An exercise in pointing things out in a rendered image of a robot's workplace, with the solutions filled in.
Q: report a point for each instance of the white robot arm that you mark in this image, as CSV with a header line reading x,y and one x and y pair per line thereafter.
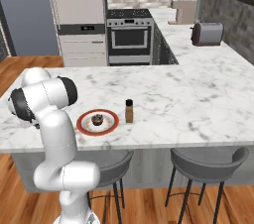
x,y
56,135

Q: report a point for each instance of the brown cinnamon bottle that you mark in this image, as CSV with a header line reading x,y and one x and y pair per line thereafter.
x,y
129,111

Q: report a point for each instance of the red rimmed plate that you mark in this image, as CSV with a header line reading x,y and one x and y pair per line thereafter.
x,y
98,122

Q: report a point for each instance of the black and steel oven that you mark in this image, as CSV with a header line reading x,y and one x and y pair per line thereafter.
x,y
129,38

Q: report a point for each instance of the dark base cabinets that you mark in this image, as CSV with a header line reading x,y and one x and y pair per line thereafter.
x,y
162,48

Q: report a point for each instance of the grey bar stool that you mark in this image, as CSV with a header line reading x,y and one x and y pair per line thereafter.
x,y
110,171
206,165

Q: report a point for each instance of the silver toaster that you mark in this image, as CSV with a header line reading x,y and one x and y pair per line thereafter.
x,y
208,33

